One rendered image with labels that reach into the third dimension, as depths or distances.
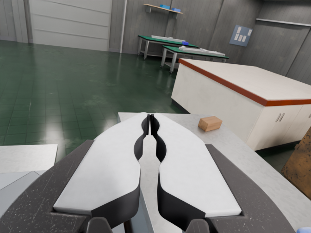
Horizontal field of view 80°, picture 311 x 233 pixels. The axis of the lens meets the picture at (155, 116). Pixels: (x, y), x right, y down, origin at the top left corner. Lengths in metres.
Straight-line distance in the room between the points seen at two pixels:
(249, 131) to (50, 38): 6.90
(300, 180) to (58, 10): 7.58
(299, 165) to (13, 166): 2.67
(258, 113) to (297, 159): 0.67
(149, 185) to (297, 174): 2.32
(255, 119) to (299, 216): 1.94
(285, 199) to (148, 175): 0.49
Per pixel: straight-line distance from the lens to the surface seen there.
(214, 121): 1.04
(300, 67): 11.07
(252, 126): 2.70
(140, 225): 0.67
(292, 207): 0.84
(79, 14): 7.82
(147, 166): 0.69
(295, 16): 11.70
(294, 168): 2.81
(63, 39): 7.86
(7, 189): 0.93
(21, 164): 1.18
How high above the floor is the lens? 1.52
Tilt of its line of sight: 27 degrees down
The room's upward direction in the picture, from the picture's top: 12 degrees clockwise
